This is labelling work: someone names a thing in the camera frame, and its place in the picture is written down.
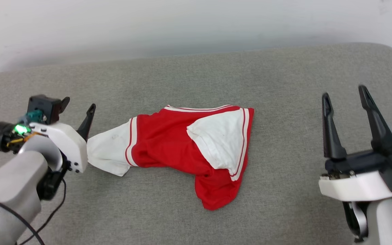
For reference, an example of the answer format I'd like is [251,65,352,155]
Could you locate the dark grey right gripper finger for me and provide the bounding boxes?
[358,85,392,154]
[322,92,348,160]

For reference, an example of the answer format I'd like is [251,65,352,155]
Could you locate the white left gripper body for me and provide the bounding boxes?
[0,121,88,173]

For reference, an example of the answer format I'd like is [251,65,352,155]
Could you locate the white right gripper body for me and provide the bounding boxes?
[318,142,392,202]

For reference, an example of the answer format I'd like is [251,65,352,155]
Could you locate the red and white shirt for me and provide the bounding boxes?
[86,105,255,211]

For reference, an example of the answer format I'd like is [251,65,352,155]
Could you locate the grey fabric sofa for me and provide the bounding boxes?
[0,43,392,245]

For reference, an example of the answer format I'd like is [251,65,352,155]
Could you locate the thin black cable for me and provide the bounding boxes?
[15,177,67,245]

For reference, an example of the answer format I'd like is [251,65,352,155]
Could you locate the thick black cable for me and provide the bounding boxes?
[0,193,46,245]

